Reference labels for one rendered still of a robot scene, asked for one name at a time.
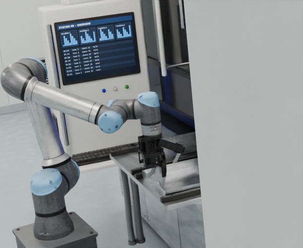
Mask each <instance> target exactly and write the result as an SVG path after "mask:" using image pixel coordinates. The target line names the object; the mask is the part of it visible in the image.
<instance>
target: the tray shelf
mask: <svg viewBox="0 0 303 248"><path fill-rule="evenodd" d="M139 155H140V160H141V159H143V158H142V154H139ZM109 156H110V159H111V160H113V161H114V162H115V163H116V164H117V165H118V166H119V167H120V168H121V169H122V170H123V171H124V172H125V173H126V174H127V175H128V176H129V177H130V178H131V179H132V180H133V181H135V182H136V183H137V184H138V185H139V186H140V187H141V188H142V189H143V190H144V191H145V192H146V193H147V194H148V195H149V196H150V197H151V198H152V199H153V200H154V201H156V202H157V203H158V204H159V205H160V206H161V207H162V208H163V209H164V210H165V211H169V210H173V209H176V208H180V207H184V206H188V205H192V204H196V203H200V202H202V197H201V194H197V195H193V196H189V197H185V198H181V199H177V200H173V201H170V202H166V203H161V201H160V197H162V196H161V195H160V194H159V193H158V192H157V191H156V190H155V189H154V188H153V187H152V186H151V185H150V184H148V183H147V182H146V181H145V180H144V179H143V178H141V179H136V178H135V175H131V171H130V170H132V169H136V168H141V167H144V164H143V163H139V157H138V151H135V152H131V153H126V154H122V155H116V156H111V154H109Z"/></svg>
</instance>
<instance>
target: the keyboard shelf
mask: <svg viewBox="0 0 303 248"><path fill-rule="evenodd" d="M115 166H118V165H117V164H116V163H115V162H114V161H113V160H108V161H103V162H98V163H93V164H88V165H83V166H79V170H80V174H81V173H86V172H91V171H96V170H101V169H105V168H110V167H115Z"/></svg>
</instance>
